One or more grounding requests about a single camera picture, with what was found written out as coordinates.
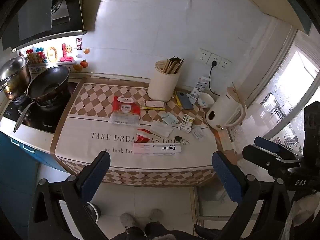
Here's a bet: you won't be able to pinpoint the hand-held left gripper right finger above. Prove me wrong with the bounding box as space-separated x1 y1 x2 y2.
212 151 293 240

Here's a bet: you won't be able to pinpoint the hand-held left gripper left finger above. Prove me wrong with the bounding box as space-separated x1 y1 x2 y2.
29 151 112 240

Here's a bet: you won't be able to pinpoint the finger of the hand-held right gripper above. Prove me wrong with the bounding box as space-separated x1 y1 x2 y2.
254 136 304 155
241 144 303 173

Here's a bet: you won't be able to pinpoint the large pale green sachet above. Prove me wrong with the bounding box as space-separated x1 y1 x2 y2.
164 114 180 126

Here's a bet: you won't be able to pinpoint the dark round container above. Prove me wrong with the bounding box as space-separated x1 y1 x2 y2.
84 203 102 222

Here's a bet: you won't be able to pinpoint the cream electric kettle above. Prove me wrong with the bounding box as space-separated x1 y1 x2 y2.
205 86 248 130

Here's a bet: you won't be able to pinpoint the checkered counter mat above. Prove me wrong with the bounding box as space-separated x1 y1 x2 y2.
50 81 220 187

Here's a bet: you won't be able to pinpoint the small white packet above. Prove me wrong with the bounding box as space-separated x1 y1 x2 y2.
191 126 205 140

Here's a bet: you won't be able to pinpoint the grey slipper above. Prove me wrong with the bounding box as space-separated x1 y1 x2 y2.
149 209 163 223
120 213 137 230

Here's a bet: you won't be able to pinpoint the window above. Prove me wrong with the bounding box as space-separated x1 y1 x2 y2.
250 27 320 150

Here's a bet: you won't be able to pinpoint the red torn wrapper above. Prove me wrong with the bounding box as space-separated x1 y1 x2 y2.
136 128 152 144

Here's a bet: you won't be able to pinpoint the long white toothpaste box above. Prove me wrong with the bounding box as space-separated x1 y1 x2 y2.
132 142 182 156

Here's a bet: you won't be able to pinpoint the small white medicine box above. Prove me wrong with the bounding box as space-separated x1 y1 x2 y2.
179 114 195 133

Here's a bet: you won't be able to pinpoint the white dotted bowl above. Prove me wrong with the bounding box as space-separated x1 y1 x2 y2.
198 92 215 108

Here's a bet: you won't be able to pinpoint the red snack packet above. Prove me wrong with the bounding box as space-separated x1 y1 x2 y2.
109 96 141 126

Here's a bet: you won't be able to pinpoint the blue kitchen cabinet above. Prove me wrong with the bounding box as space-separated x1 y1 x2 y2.
0 130 72 215

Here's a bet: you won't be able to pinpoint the black gas stove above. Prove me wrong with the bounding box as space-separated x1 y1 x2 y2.
4 80 79 134

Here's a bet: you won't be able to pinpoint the white crumpled wrapper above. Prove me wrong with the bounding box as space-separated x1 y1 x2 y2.
149 120 174 138

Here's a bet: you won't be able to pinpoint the white printed carton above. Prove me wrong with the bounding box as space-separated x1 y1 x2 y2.
190 76 212 104

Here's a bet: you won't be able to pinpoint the grey smartphone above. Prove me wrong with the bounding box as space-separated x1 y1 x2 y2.
175 91 194 110

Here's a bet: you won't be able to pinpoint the pink and yellow box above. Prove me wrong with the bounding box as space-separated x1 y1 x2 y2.
141 100 166 111

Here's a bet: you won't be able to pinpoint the black wok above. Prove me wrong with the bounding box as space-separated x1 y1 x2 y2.
14 65 70 133

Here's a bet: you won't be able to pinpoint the cream chopstick holder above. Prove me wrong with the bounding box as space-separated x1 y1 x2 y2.
147 59 182 102

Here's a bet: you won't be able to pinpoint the bundle of wooden chopsticks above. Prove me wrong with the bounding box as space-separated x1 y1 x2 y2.
162 56 185 75

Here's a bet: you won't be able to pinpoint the steel cooking pot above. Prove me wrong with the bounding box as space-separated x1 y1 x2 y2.
0 56 32 101

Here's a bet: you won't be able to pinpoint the black range hood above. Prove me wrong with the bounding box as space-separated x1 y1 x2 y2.
0 0 88 52

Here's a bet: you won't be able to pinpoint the colourful wall stickers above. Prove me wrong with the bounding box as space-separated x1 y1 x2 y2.
19 38 90 73

